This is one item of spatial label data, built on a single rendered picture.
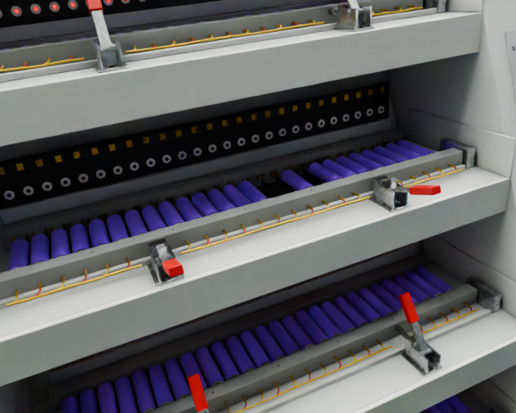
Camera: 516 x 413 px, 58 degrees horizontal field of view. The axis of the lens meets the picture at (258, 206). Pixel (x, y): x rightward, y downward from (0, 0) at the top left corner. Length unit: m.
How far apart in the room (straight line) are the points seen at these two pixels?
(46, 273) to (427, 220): 0.41
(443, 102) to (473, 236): 0.19
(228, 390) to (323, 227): 0.21
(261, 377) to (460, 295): 0.30
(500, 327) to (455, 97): 0.31
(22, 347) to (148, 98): 0.24
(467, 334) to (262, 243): 0.31
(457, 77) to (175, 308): 0.46
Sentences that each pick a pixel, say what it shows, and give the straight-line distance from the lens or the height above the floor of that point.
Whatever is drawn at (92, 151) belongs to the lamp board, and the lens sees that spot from 0.59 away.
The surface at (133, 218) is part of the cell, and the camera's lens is 0.54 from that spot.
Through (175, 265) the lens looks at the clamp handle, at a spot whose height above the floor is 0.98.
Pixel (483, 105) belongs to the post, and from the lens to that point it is 0.66.
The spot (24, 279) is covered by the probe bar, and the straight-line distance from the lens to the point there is 0.49.
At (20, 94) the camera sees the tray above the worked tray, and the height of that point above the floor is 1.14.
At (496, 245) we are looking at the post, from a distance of 0.70.
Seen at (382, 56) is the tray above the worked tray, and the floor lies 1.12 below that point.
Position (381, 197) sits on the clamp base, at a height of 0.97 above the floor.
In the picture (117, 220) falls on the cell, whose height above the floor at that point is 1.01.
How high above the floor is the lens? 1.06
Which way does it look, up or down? 7 degrees down
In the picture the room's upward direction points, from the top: 13 degrees counter-clockwise
